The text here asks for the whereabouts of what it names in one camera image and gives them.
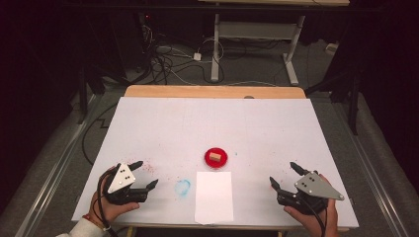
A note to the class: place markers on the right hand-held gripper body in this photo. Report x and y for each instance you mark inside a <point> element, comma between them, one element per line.
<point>313,187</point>

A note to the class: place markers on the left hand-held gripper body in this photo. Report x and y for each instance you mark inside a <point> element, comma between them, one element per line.
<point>121,179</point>

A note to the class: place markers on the round red ink dish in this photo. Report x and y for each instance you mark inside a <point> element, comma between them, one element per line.
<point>208,158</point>

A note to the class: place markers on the small wooden stamp block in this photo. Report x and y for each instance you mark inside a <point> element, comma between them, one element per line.
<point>215,156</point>

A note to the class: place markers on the person's left hand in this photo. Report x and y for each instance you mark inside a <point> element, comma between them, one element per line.
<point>112,210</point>

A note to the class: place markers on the person's right hand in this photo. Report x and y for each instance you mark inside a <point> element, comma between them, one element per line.
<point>314,223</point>

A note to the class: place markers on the white paper sheet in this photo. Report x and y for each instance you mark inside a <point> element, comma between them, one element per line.
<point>214,197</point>

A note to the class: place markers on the large white board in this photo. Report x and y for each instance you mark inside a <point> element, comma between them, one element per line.
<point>197,125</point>

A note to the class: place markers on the black stand leg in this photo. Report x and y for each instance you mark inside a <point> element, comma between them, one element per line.
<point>353,105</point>
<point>82,98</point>

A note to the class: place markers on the wooden table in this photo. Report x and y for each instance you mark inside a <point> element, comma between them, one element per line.
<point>214,91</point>

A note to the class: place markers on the small white power adapter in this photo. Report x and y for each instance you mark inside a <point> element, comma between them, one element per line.
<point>197,56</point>

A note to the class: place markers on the aluminium floor rail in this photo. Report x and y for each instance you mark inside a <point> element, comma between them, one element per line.
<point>378,194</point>
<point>56,171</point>

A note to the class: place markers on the white frame desk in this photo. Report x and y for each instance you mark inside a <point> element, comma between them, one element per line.
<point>257,30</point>

